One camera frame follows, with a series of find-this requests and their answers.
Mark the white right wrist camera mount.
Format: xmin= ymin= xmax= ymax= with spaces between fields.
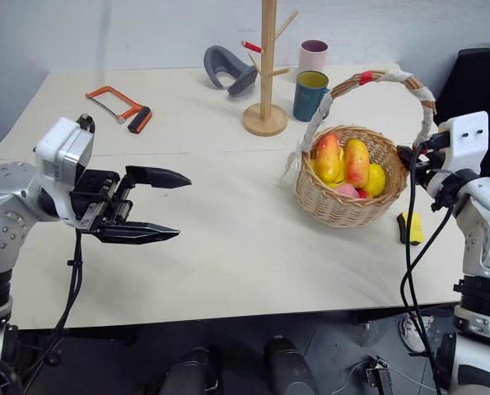
xmin=427 ymin=110 xmax=490 ymax=195

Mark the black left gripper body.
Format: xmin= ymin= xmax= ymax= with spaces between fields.
xmin=69 ymin=169 xmax=135 ymax=236

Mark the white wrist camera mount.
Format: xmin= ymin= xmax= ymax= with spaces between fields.
xmin=427 ymin=110 xmax=490 ymax=195
xmin=33 ymin=116 xmax=96 ymax=228

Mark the dark rounded shape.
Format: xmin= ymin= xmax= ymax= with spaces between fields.
xmin=156 ymin=346 xmax=222 ymax=395

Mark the wooden mug tree stand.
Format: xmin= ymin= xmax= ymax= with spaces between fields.
xmin=240 ymin=0 xmax=300 ymax=137

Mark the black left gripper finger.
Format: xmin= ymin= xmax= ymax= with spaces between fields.
xmin=124 ymin=165 xmax=193 ymax=190
xmin=91 ymin=221 xmax=181 ymax=245

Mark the wicker basket with taped handle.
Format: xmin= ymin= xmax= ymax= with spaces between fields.
xmin=280 ymin=69 xmax=438 ymax=230

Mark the pink peach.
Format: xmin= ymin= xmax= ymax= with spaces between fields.
xmin=334 ymin=183 xmax=361 ymax=201

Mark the pink mug with purple inside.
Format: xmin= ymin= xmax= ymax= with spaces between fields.
xmin=297 ymin=39 xmax=329 ymax=73

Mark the black chair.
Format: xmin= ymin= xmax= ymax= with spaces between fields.
xmin=432 ymin=48 xmax=490 ymax=176

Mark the grey curved plastic seat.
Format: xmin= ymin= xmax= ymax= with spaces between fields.
xmin=203 ymin=44 xmax=259 ymax=97

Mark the blue mug with yellow inside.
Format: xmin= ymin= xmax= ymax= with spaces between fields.
xmin=292 ymin=70 xmax=331 ymax=123

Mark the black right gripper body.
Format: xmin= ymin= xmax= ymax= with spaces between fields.
xmin=411 ymin=146 xmax=447 ymax=187

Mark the yellow lemon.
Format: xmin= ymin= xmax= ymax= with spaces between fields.
xmin=365 ymin=163 xmax=387 ymax=198

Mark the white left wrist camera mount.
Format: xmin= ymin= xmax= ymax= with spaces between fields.
xmin=33 ymin=116 xmax=96 ymax=228

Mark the small black device with cable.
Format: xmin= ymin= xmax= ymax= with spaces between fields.
xmin=365 ymin=355 xmax=390 ymax=391

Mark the orange hacksaw with black handle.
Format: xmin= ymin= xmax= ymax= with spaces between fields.
xmin=85 ymin=85 xmax=153 ymax=135

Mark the yellow and black sponge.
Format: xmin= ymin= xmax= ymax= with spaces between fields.
xmin=395 ymin=211 xmax=426 ymax=247

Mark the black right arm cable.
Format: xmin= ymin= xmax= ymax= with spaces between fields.
xmin=399 ymin=139 xmax=456 ymax=395

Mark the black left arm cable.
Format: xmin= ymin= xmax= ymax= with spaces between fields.
xmin=20 ymin=228 xmax=85 ymax=394

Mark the red and yellow mango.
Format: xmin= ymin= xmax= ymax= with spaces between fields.
xmin=343 ymin=138 xmax=371 ymax=190
xmin=315 ymin=132 xmax=345 ymax=184

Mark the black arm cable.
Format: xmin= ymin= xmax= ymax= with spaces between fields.
xmin=399 ymin=139 xmax=456 ymax=395
xmin=20 ymin=228 xmax=85 ymax=394

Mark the white sneaker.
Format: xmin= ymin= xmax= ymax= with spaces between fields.
xmin=399 ymin=314 xmax=433 ymax=355

